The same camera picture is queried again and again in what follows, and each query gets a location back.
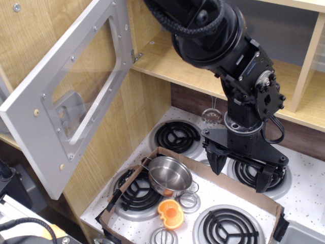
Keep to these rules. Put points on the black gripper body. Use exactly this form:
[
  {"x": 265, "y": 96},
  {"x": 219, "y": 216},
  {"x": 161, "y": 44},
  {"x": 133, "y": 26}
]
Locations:
[{"x": 246, "y": 147}]

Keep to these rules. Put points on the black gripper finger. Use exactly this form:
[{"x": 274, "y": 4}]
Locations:
[
  {"x": 269, "y": 176},
  {"x": 217, "y": 156}
]

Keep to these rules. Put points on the grey toy microwave door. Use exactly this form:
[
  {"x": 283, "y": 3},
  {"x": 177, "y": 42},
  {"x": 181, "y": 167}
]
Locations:
[{"x": 55, "y": 112}]

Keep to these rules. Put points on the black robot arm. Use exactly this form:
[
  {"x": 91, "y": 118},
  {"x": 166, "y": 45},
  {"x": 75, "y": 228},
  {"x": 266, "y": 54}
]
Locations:
[{"x": 212, "y": 35}]

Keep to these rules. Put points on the grey stove knob middle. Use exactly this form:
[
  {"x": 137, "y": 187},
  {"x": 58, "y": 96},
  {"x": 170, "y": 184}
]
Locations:
[{"x": 205, "y": 162}]

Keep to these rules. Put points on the grey stove knob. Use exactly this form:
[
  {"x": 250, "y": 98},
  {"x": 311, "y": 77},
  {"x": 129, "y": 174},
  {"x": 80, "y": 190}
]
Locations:
[
  {"x": 163, "y": 236},
  {"x": 205, "y": 162},
  {"x": 190, "y": 202}
]

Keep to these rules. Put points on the back right stove burner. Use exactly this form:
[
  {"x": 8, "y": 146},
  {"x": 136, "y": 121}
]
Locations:
[{"x": 247, "y": 175}]

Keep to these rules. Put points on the stove burner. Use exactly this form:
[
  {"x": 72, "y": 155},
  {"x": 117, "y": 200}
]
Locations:
[
  {"x": 247, "y": 175},
  {"x": 227, "y": 224},
  {"x": 140, "y": 201},
  {"x": 182, "y": 137}
]

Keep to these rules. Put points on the back left stove burner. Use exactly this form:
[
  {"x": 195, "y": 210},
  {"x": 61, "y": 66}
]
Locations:
[{"x": 182, "y": 137}]

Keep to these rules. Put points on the hanging metal strainer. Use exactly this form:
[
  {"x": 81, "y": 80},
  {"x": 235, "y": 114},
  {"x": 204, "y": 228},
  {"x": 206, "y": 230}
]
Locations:
[{"x": 212, "y": 116}]

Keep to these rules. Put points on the stainless steel pot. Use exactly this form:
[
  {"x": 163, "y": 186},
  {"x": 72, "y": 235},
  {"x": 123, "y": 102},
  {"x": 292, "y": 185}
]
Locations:
[{"x": 169, "y": 177}]

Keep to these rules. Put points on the grey stove knob centre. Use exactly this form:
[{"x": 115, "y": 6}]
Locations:
[{"x": 190, "y": 202}]

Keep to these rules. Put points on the front right stove burner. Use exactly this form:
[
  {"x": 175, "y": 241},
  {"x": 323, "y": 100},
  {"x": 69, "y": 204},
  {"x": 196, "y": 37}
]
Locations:
[{"x": 227, "y": 224}]

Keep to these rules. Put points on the orange plastic toy slice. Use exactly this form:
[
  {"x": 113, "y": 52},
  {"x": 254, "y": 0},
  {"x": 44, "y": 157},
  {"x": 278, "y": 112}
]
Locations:
[{"x": 171, "y": 214}]

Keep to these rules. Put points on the front left stove burner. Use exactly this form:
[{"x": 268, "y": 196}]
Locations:
[{"x": 140, "y": 201}]

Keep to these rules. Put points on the grey stove knob front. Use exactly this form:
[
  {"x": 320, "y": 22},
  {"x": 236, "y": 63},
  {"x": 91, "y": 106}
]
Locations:
[{"x": 163, "y": 236}]

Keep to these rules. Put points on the brown cardboard tray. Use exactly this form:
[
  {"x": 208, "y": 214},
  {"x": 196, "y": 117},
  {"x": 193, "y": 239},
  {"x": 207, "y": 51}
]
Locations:
[{"x": 213, "y": 190}]

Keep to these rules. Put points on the grey wall phone holder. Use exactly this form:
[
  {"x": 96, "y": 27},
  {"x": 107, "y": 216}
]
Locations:
[{"x": 70, "y": 109}]

